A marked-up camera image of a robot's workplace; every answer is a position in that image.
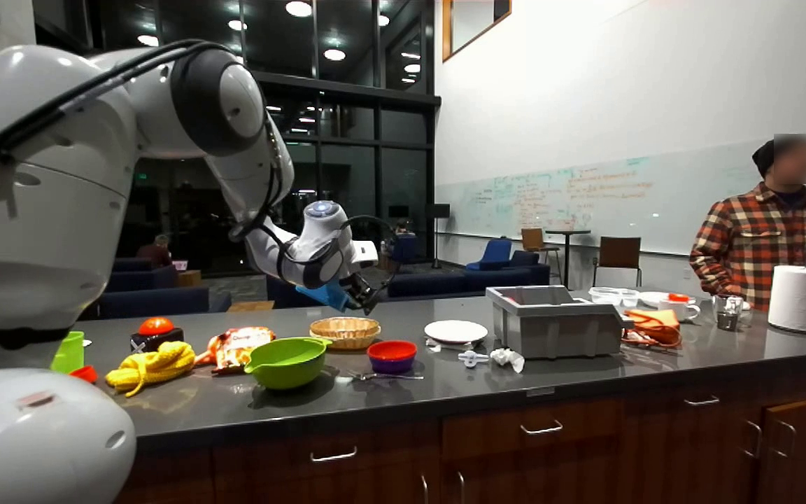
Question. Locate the white container with red food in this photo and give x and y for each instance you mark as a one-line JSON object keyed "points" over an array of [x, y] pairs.
{"points": [[673, 306]]}

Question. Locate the brown wooden counter cabinet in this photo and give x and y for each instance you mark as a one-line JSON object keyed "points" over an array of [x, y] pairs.
{"points": [[517, 458]]}

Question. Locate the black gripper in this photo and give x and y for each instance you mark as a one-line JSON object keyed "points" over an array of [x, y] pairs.
{"points": [[350, 285]]}

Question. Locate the woven wicker basket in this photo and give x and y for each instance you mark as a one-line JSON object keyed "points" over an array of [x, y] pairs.
{"points": [[345, 332]]}

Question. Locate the blue bowl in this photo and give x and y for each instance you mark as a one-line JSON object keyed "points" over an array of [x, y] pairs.
{"points": [[392, 371]]}

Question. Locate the round ceiling lamp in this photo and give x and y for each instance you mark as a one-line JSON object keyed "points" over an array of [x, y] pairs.
{"points": [[297, 10], [335, 55]]}

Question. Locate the blue chair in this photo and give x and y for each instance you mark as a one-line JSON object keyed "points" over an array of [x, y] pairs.
{"points": [[496, 252]]}

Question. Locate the white plate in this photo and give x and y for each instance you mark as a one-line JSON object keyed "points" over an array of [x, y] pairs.
{"points": [[454, 332]]}

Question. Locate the wall whiteboard with writing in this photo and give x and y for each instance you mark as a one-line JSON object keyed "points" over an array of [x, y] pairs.
{"points": [[609, 196]]}

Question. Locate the green cup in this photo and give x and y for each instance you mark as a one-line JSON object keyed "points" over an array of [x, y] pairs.
{"points": [[68, 355]]}

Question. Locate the red dome buzzer black box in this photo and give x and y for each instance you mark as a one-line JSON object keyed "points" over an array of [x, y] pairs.
{"points": [[157, 332]]}

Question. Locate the white crumpled cloth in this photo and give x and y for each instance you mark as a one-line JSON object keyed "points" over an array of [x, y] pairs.
{"points": [[508, 359]]}

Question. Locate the brown chair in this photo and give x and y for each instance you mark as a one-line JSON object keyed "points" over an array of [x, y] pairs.
{"points": [[620, 255]]}

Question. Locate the white paper towel roll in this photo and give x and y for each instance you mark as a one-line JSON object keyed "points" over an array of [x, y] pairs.
{"points": [[802, 299]]}

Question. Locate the small red object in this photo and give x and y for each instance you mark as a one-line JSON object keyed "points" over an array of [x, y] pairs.
{"points": [[89, 374]]}

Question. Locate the glass jar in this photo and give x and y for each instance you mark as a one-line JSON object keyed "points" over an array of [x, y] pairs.
{"points": [[732, 314]]}

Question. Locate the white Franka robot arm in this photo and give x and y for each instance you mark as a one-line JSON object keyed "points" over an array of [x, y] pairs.
{"points": [[48, 233]]}

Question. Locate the tall round table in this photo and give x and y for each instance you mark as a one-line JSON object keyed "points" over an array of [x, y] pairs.
{"points": [[568, 247]]}

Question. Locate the orange food package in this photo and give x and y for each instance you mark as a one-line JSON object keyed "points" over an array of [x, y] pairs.
{"points": [[652, 329]]}

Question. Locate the red bowl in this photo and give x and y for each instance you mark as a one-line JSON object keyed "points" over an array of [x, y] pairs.
{"points": [[392, 355]]}

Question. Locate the person in plaid shirt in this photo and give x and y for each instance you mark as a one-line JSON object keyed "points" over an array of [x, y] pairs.
{"points": [[763, 241]]}

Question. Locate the dark blue sofa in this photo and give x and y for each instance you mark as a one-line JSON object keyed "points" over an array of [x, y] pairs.
{"points": [[478, 279]]}

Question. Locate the green bowl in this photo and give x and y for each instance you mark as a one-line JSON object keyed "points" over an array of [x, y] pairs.
{"points": [[287, 364]]}

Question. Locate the orange snack bag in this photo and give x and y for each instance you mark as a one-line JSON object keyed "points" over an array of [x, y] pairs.
{"points": [[238, 348]]}

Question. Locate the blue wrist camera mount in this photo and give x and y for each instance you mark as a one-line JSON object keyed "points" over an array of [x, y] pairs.
{"points": [[329, 299]]}

